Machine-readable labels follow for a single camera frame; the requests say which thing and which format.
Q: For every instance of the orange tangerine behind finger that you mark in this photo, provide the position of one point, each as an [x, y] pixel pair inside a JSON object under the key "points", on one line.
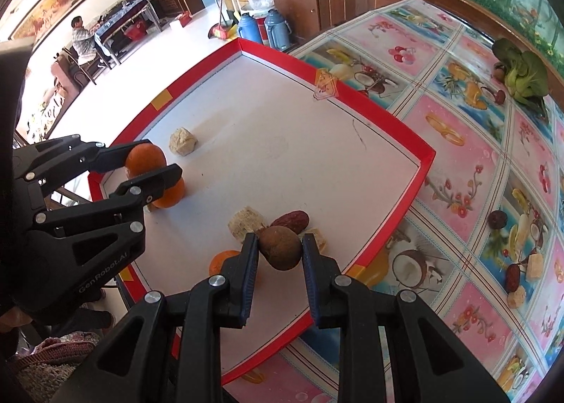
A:
{"points": [[171, 196]]}

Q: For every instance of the orange tangerine on table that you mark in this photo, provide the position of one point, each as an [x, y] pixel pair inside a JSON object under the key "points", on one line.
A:
{"points": [[217, 262]]}

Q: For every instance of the cream cake cube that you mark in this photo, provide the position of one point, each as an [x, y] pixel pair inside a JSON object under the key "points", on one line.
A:
{"points": [[535, 264]]}

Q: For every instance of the beige round cake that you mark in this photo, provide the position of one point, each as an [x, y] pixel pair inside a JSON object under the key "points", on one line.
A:
{"points": [[320, 240]]}

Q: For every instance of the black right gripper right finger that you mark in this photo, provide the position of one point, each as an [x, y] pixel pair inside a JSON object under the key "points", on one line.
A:
{"points": [[428, 362]]}

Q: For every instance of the orange tangerine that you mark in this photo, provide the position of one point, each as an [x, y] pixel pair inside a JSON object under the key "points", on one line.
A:
{"points": [[171, 196], [217, 262], [144, 158]]}

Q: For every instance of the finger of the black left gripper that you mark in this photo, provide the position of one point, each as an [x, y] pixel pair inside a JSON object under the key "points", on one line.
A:
{"points": [[124, 205], [54, 162]]}

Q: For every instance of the brown round fruit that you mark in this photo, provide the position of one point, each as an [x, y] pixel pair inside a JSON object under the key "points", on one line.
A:
{"points": [[280, 246]]}

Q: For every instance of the red jujube on table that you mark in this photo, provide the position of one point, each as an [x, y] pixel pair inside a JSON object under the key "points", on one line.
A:
{"points": [[512, 278]]}

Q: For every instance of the green leafy vegetable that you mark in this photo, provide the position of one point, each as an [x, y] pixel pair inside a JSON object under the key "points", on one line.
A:
{"points": [[526, 76]]}

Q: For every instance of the beige cake lump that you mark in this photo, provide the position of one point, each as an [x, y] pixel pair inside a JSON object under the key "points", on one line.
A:
{"points": [[182, 142]]}

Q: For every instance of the grey blue thermos flask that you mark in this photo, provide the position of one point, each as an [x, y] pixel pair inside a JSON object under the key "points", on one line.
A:
{"points": [[278, 30]]}

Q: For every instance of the seated person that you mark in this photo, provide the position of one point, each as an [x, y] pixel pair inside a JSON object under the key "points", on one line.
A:
{"points": [[85, 44]]}

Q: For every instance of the beige puffed rice cake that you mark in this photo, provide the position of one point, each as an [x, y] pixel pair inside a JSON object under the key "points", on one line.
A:
{"points": [[245, 221]]}

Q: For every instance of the fruit print plastic tablecloth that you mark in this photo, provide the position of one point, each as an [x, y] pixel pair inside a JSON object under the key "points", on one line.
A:
{"points": [[435, 73]]}

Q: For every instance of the dark red jujube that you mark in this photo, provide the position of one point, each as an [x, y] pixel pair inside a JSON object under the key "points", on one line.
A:
{"points": [[297, 221]]}

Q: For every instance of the dark wrinkled jujube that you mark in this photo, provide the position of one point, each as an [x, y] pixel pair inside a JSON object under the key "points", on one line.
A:
{"points": [[497, 219]]}

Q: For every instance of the framed wall painting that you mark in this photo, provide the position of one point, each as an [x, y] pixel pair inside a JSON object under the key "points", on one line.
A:
{"points": [[43, 18]]}

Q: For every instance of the red rimmed white tray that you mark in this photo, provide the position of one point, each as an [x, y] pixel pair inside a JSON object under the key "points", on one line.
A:
{"points": [[274, 135]]}

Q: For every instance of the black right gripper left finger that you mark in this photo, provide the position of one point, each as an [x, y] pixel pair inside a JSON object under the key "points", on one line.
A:
{"points": [[168, 348]]}

